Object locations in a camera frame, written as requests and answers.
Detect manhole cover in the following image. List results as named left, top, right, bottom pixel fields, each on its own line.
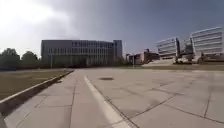
left=98, top=76, right=115, bottom=82

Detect low brown building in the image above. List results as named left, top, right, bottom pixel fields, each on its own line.
left=125, top=48, right=161, bottom=65

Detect long grey glass building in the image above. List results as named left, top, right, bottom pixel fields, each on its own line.
left=40, top=39, right=124, bottom=68

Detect white painted line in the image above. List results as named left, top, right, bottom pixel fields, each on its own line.
left=83, top=75, right=133, bottom=128

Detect grey concrete slab pavement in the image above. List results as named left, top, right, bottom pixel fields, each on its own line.
left=2, top=68, right=224, bottom=128

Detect grass strip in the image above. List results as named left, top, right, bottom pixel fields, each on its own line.
left=139, top=63, right=224, bottom=72

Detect grey stone kerb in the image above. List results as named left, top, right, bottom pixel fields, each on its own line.
left=0, top=69, right=76, bottom=118

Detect grey slanted banded building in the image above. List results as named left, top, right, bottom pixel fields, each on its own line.
left=155, top=26, right=224, bottom=64

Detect dry grass field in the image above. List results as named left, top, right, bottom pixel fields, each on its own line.
left=0, top=68, right=73, bottom=100

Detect dark green trees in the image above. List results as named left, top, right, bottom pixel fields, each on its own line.
left=0, top=47, right=42, bottom=70

